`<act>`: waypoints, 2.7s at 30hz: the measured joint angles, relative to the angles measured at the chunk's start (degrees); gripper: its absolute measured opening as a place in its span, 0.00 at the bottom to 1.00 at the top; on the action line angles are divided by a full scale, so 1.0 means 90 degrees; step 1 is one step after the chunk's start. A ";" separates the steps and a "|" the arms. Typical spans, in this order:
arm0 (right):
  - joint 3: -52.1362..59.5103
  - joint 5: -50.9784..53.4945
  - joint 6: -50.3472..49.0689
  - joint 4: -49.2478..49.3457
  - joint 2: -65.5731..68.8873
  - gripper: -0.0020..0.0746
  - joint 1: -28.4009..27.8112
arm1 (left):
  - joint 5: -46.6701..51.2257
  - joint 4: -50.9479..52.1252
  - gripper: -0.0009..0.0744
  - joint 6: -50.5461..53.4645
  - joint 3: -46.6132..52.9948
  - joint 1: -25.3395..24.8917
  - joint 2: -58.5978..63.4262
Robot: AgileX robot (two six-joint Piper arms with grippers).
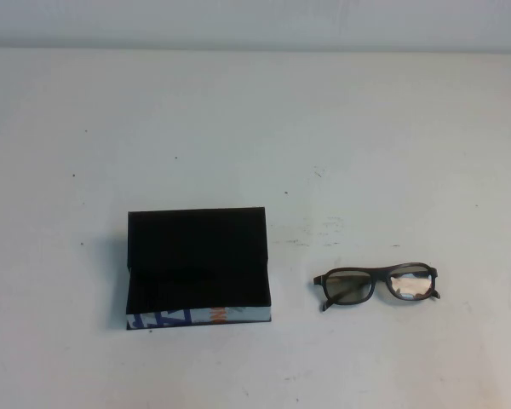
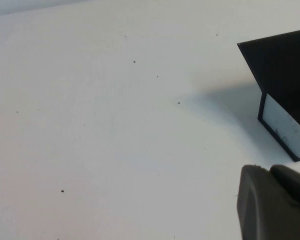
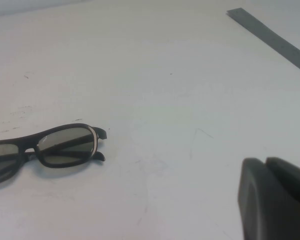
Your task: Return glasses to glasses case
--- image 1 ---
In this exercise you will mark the dark framed glasses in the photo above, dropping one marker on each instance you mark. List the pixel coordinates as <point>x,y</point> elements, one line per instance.
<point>353,286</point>

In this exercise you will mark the black glasses case printed side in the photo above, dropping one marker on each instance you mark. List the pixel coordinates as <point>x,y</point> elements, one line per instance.
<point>196,255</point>

